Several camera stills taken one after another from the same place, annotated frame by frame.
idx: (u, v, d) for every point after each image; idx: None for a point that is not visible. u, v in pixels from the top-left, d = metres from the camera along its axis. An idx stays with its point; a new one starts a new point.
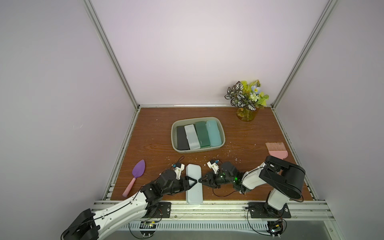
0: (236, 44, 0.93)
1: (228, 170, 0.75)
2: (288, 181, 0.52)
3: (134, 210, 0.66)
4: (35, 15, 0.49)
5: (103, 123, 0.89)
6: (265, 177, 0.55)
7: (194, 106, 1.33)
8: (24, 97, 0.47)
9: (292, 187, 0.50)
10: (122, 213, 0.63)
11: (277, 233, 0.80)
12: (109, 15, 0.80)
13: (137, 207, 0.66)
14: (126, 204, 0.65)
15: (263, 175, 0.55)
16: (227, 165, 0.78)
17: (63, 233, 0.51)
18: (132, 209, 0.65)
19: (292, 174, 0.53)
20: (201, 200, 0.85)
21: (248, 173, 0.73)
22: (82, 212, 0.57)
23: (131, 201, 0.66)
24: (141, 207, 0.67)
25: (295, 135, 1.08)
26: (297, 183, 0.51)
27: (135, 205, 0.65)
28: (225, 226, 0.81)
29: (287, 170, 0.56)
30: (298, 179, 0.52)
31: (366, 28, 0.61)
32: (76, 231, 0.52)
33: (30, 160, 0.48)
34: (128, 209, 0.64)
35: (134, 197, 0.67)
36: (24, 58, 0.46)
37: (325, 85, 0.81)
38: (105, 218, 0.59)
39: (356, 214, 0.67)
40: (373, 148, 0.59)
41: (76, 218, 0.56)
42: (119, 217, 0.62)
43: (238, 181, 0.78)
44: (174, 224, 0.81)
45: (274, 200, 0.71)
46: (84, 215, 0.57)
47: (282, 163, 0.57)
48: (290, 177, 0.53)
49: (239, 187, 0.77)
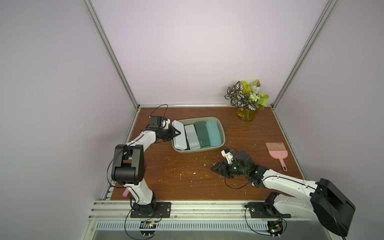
0: (236, 43, 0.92)
1: (242, 158, 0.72)
2: (342, 218, 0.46)
3: (151, 137, 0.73)
4: (34, 15, 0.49)
5: (103, 124, 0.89)
6: (321, 205, 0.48)
7: (194, 106, 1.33)
8: (24, 98, 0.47)
9: (344, 228, 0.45)
10: (145, 138, 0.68)
11: (277, 233, 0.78)
12: (109, 15, 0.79)
13: (151, 136, 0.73)
14: (141, 137, 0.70)
15: (321, 203, 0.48)
16: (241, 154, 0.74)
17: (114, 169, 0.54)
18: (149, 136, 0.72)
19: (344, 210, 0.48)
20: (185, 145, 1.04)
21: (278, 176, 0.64)
22: (116, 147, 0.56)
23: (143, 133, 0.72)
24: (152, 137, 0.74)
25: (295, 135, 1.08)
26: (348, 222, 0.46)
27: (149, 132, 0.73)
28: (225, 226, 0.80)
29: (340, 204, 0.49)
30: (349, 218, 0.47)
31: (366, 28, 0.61)
32: (122, 166, 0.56)
33: (29, 159, 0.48)
34: (147, 137, 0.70)
35: (144, 132, 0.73)
36: (23, 60, 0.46)
37: (325, 85, 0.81)
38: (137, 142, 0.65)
39: (355, 214, 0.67)
40: (372, 148, 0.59)
41: (115, 155, 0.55)
42: (146, 140, 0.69)
43: (252, 173, 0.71)
44: (174, 224, 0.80)
45: (284, 207, 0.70)
46: (118, 148, 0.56)
47: (341, 196, 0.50)
48: (343, 213, 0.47)
49: (252, 179, 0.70)
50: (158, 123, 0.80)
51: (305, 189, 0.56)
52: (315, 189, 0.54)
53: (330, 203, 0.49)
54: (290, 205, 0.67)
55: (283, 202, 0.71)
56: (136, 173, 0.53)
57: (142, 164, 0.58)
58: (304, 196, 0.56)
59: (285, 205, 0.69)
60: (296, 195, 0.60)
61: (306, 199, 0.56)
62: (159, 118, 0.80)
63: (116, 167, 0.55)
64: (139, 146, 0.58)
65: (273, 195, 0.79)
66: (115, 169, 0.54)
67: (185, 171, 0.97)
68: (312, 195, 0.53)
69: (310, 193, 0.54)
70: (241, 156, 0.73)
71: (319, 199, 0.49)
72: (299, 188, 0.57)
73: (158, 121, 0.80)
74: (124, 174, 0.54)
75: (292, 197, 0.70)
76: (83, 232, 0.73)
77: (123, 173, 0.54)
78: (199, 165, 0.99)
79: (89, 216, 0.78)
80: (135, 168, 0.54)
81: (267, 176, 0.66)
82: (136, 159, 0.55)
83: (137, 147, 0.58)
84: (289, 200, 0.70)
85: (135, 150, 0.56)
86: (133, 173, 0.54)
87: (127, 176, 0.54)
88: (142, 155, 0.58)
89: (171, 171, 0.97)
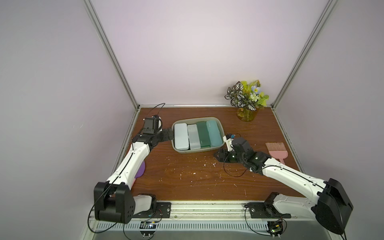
0: (235, 44, 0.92)
1: (239, 144, 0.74)
2: (345, 220, 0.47)
3: (140, 157, 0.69)
4: (34, 16, 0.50)
5: (103, 124, 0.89)
6: (330, 207, 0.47)
7: (194, 106, 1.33)
8: (24, 99, 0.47)
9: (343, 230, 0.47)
10: (132, 164, 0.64)
11: (277, 233, 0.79)
12: (109, 15, 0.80)
13: (142, 152, 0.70)
14: (130, 159, 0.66)
15: (329, 204, 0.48)
16: (238, 140, 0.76)
17: (98, 211, 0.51)
18: (139, 155, 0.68)
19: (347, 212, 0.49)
20: (187, 144, 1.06)
21: (281, 167, 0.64)
22: (96, 189, 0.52)
23: (133, 151, 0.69)
24: (142, 156, 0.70)
25: (296, 136, 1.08)
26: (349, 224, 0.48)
27: (138, 151, 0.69)
28: (225, 226, 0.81)
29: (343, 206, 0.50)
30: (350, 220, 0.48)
31: (366, 28, 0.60)
32: (105, 207, 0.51)
33: (30, 158, 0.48)
34: (137, 158, 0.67)
35: (133, 148, 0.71)
36: (23, 60, 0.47)
37: (325, 85, 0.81)
38: (122, 175, 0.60)
39: (356, 215, 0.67)
40: (373, 149, 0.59)
41: (96, 197, 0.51)
42: (134, 167, 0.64)
43: (250, 159, 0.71)
44: (174, 224, 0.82)
45: (284, 207, 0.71)
46: (99, 189, 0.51)
47: (346, 198, 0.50)
48: (346, 215, 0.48)
49: (250, 165, 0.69)
50: (153, 127, 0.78)
51: (311, 187, 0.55)
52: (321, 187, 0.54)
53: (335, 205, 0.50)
54: (289, 204, 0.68)
55: (284, 201, 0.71)
56: (124, 215, 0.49)
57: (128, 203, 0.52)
58: (309, 193, 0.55)
59: (285, 204, 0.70)
60: (301, 193, 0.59)
61: (310, 197, 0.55)
62: (154, 121, 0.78)
63: (99, 209, 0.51)
64: (122, 186, 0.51)
65: (273, 195, 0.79)
66: (99, 212, 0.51)
67: (185, 172, 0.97)
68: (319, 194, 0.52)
69: (317, 191, 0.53)
70: (239, 142, 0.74)
71: (329, 200, 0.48)
72: (305, 185, 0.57)
73: (153, 125, 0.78)
74: (108, 216, 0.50)
75: (292, 198, 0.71)
76: (83, 232, 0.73)
77: (107, 216, 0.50)
78: (199, 166, 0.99)
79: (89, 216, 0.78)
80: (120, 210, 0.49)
81: (270, 166, 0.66)
82: (120, 203, 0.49)
83: (120, 187, 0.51)
84: (289, 200, 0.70)
85: (117, 191, 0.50)
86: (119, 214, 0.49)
87: (113, 217, 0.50)
88: (127, 196, 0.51)
89: (171, 172, 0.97)
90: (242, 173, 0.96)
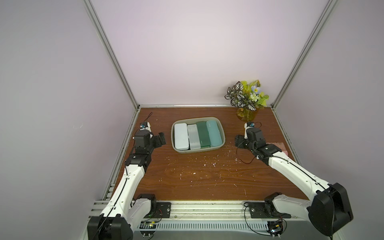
0: (235, 44, 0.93)
1: (253, 131, 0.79)
2: (336, 221, 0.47)
3: (135, 182, 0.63)
4: (35, 15, 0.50)
5: (103, 124, 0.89)
6: (324, 205, 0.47)
7: (194, 106, 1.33)
8: (24, 99, 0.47)
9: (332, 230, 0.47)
10: (128, 191, 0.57)
11: (277, 233, 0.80)
12: (109, 15, 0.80)
13: (137, 176, 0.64)
14: (125, 185, 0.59)
15: (325, 202, 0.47)
16: (254, 128, 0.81)
17: None
18: (135, 180, 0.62)
19: (342, 216, 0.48)
20: (187, 144, 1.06)
21: (289, 161, 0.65)
22: (88, 224, 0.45)
23: (127, 177, 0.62)
24: (137, 180, 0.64)
25: (296, 136, 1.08)
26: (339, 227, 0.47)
27: (132, 176, 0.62)
28: (225, 226, 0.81)
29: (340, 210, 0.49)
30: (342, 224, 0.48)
31: (366, 27, 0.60)
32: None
33: (30, 158, 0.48)
34: (133, 183, 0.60)
35: (127, 173, 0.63)
36: (23, 60, 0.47)
37: (325, 85, 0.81)
38: (117, 206, 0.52)
39: (356, 215, 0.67)
40: (373, 148, 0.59)
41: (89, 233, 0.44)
42: (129, 195, 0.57)
43: (260, 148, 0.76)
44: (174, 224, 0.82)
45: (283, 206, 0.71)
46: (92, 225, 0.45)
47: (347, 205, 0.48)
48: (339, 218, 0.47)
49: (258, 153, 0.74)
50: (145, 145, 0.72)
51: (313, 184, 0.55)
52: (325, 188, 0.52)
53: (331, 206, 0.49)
54: (289, 204, 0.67)
55: (283, 200, 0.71)
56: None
57: (126, 233, 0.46)
58: (309, 190, 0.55)
59: (285, 203, 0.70)
60: (302, 189, 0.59)
61: (309, 194, 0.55)
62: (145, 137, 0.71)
63: None
64: (118, 219, 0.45)
65: (276, 194, 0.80)
66: None
67: (185, 171, 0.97)
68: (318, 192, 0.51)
69: (316, 190, 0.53)
70: (253, 130, 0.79)
71: (326, 199, 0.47)
72: (307, 182, 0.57)
73: (145, 141, 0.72)
74: None
75: (293, 198, 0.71)
76: (83, 232, 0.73)
77: None
78: (199, 165, 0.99)
79: (89, 216, 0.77)
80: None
81: (278, 158, 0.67)
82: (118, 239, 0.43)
83: (116, 221, 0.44)
84: (289, 199, 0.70)
85: (113, 225, 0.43)
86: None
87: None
88: (124, 227, 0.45)
89: (171, 171, 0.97)
90: (242, 173, 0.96)
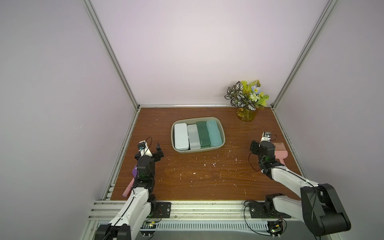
0: (235, 44, 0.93)
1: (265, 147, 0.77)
2: (324, 218, 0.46)
3: (141, 201, 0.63)
4: (35, 16, 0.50)
5: (103, 124, 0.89)
6: (308, 196, 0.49)
7: (194, 106, 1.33)
8: (25, 99, 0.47)
9: (321, 225, 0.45)
10: (135, 206, 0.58)
11: (277, 233, 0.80)
12: (109, 15, 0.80)
13: (143, 196, 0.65)
14: (132, 201, 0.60)
15: (309, 193, 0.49)
16: (268, 143, 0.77)
17: None
18: (141, 199, 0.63)
19: (334, 217, 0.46)
20: (187, 144, 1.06)
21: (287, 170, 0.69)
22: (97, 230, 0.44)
23: (134, 196, 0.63)
24: (143, 199, 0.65)
25: (295, 135, 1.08)
26: (331, 229, 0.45)
27: (139, 196, 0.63)
28: (224, 226, 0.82)
29: (332, 213, 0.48)
30: (334, 226, 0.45)
31: (367, 27, 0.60)
32: None
33: (29, 158, 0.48)
34: (139, 202, 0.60)
35: (134, 192, 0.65)
36: (23, 60, 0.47)
37: (325, 85, 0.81)
38: (124, 218, 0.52)
39: (356, 215, 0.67)
40: (373, 149, 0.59)
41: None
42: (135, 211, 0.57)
43: (267, 163, 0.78)
44: (174, 224, 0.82)
45: (282, 206, 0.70)
46: (100, 232, 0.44)
47: (338, 205, 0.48)
48: (329, 218, 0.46)
49: (263, 167, 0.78)
50: (148, 173, 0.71)
51: (302, 183, 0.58)
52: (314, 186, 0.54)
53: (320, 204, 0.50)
54: (289, 204, 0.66)
55: (283, 199, 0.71)
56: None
57: None
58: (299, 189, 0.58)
59: (284, 203, 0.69)
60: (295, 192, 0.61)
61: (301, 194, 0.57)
62: (146, 168, 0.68)
63: None
64: (126, 228, 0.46)
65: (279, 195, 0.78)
66: None
67: (185, 171, 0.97)
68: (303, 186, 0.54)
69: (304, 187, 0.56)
70: (266, 145, 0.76)
71: (311, 191, 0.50)
72: (298, 182, 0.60)
73: (147, 172, 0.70)
74: None
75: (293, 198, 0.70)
76: (83, 232, 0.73)
77: None
78: (199, 165, 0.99)
79: (89, 216, 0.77)
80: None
81: (277, 168, 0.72)
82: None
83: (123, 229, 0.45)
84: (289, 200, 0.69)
85: (120, 233, 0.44)
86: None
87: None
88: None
89: (171, 171, 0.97)
90: (242, 173, 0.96)
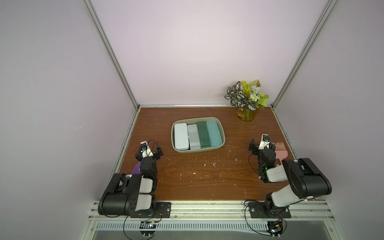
0: (236, 44, 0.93)
1: (267, 156, 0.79)
2: (306, 180, 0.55)
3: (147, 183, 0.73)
4: (35, 15, 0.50)
5: (103, 124, 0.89)
6: (288, 164, 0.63)
7: (194, 106, 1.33)
8: (24, 99, 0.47)
9: (302, 181, 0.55)
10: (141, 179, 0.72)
11: (277, 233, 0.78)
12: (109, 15, 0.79)
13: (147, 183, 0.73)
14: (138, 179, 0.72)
15: (287, 162, 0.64)
16: (269, 152, 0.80)
17: (104, 194, 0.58)
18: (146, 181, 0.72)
19: (315, 179, 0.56)
20: (187, 144, 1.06)
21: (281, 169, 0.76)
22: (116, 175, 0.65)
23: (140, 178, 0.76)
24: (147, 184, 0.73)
25: (295, 136, 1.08)
26: (312, 184, 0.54)
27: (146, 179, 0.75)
28: (225, 226, 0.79)
29: (312, 175, 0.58)
30: (314, 183, 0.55)
31: (366, 27, 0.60)
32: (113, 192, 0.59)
33: (29, 158, 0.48)
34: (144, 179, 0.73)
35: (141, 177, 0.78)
36: (23, 59, 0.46)
37: (325, 85, 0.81)
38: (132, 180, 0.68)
39: (356, 215, 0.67)
40: (372, 149, 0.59)
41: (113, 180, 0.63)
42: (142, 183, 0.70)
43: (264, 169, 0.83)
44: (174, 224, 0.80)
45: (281, 200, 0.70)
46: (117, 177, 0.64)
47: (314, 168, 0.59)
48: (310, 178, 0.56)
49: (262, 172, 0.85)
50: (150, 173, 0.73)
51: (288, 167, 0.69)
52: (296, 161, 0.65)
53: (302, 171, 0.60)
54: (288, 196, 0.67)
55: (279, 193, 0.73)
56: (128, 199, 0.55)
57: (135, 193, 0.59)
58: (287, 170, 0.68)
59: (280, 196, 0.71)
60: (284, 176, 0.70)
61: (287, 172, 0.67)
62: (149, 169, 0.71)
63: (108, 192, 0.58)
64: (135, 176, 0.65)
65: None
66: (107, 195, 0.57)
67: (185, 171, 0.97)
68: (284, 160, 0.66)
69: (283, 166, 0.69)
70: (268, 154, 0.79)
71: (290, 161, 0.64)
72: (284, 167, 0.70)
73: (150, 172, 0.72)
74: (112, 202, 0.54)
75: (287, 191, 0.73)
76: (83, 232, 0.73)
77: (111, 200, 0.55)
78: (198, 165, 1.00)
79: (89, 216, 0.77)
80: (125, 200, 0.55)
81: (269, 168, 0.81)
82: (131, 188, 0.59)
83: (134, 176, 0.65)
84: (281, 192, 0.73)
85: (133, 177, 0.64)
86: (123, 205, 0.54)
87: (116, 207, 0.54)
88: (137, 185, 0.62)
89: (171, 171, 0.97)
90: (242, 173, 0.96)
